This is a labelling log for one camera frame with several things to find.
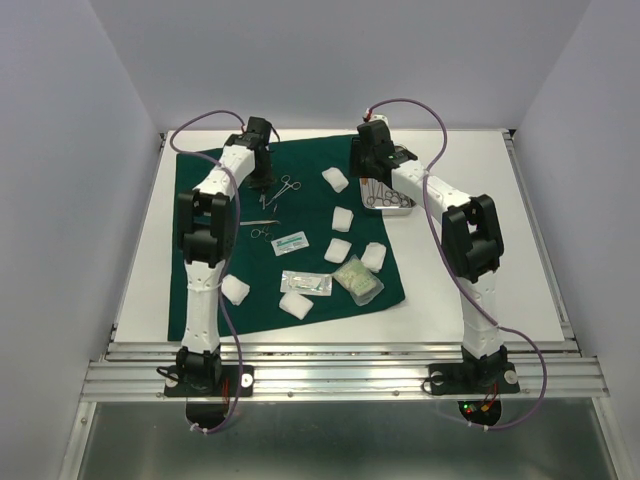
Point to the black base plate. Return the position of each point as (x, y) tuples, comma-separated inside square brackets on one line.
[(467, 378), (181, 385)]

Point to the aluminium frame rail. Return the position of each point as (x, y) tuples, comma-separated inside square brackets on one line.
[(332, 372)]

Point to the white gauze pad bottom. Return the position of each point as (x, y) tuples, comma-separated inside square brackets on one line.
[(295, 304)]

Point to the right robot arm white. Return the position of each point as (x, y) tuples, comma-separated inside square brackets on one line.
[(469, 240)]

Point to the white blue-striped packet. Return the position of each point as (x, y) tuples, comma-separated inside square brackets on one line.
[(290, 243)]

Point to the white gauze pad upper right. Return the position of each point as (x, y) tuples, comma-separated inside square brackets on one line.
[(342, 219)]

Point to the white gauze pad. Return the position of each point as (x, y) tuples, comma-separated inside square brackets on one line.
[(374, 256), (342, 219), (295, 304), (337, 250), (234, 289), (336, 179)]

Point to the white gauze pad middle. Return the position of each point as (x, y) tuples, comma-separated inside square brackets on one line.
[(337, 250)]

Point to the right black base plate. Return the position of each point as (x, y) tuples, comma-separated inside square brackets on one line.
[(467, 378)]

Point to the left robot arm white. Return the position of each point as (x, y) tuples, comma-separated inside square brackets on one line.
[(207, 223)]

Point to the white gauze pad top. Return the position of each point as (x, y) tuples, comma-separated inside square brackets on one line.
[(336, 179)]

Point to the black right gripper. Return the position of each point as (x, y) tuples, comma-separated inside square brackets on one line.
[(356, 167)]

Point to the clear bag of swabs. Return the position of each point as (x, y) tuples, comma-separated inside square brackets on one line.
[(358, 281)]

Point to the steel hemostat forceps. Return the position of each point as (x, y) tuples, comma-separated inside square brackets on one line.
[(263, 232), (287, 184)]

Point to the green surgical drape cloth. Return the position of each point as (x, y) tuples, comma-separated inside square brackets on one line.
[(292, 230)]

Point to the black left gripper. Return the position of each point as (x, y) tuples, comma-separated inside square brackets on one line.
[(265, 181)]

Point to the clear suture packet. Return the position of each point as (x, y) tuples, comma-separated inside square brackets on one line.
[(306, 283)]

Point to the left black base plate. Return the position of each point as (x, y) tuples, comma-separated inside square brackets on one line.
[(181, 385)]

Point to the steel tweezers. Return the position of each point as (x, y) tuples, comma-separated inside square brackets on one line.
[(270, 221)]

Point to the white gauze pad lower left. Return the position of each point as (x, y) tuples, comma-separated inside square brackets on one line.
[(234, 289)]

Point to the stainless steel tray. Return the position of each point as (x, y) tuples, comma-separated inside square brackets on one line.
[(377, 197)]

